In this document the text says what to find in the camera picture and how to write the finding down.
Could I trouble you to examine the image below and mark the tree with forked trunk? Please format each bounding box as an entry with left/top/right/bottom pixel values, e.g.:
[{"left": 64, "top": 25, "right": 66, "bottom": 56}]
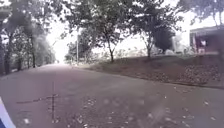
[{"left": 61, "top": 0, "right": 134, "bottom": 64}]

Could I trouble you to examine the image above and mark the distant tree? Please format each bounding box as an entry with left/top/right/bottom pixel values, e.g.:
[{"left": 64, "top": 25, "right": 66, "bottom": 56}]
[{"left": 64, "top": 34, "right": 96, "bottom": 64}]

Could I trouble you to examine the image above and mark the reddish grey asphalt road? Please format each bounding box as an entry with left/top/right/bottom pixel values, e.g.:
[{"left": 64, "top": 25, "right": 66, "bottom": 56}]
[{"left": 0, "top": 63, "right": 224, "bottom": 128}]

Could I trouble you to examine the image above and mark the pole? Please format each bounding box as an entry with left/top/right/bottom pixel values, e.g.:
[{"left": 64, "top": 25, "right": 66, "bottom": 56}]
[{"left": 75, "top": 31, "right": 80, "bottom": 65}]

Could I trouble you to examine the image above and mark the tree with thin trunk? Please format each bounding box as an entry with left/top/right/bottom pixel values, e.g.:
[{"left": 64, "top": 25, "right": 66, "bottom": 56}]
[{"left": 124, "top": 0, "right": 183, "bottom": 60}]

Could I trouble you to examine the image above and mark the leaf-strewn earth verge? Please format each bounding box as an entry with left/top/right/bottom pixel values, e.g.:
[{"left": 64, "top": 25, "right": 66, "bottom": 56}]
[{"left": 78, "top": 54, "right": 224, "bottom": 90}]

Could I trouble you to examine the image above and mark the dark dense tree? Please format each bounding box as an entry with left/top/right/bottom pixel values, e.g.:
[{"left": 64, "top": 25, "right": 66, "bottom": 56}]
[{"left": 153, "top": 26, "right": 176, "bottom": 54}]

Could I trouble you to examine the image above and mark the row of trees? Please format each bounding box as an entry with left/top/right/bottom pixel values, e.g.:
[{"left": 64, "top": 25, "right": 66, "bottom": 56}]
[{"left": 0, "top": 0, "right": 58, "bottom": 76}]

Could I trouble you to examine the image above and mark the building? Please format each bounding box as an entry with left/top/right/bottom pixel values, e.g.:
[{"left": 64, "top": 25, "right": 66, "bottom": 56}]
[{"left": 189, "top": 24, "right": 224, "bottom": 56}]

